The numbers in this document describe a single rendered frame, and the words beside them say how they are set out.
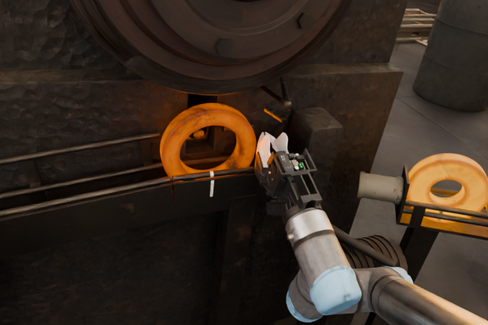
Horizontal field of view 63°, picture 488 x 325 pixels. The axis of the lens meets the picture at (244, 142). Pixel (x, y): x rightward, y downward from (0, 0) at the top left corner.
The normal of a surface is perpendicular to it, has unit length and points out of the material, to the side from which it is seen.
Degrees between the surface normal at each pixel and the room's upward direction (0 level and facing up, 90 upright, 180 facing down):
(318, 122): 0
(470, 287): 0
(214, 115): 90
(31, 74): 0
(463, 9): 90
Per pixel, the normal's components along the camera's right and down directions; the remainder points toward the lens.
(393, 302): -0.90, -0.42
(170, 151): 0.32, 0.52
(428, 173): -0.26, 0.48
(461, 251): 0.11, -0.85
